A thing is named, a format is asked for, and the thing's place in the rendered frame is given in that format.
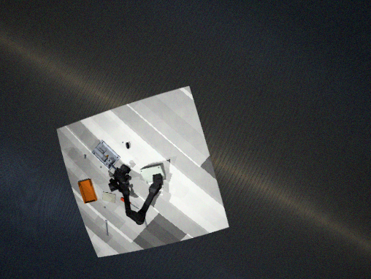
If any orange open tray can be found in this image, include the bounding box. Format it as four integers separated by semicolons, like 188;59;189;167
77;179;98;204

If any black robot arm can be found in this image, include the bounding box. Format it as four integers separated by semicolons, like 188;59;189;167
109;173;163;225

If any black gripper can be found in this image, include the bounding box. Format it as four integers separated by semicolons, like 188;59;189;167
110;164;129;183

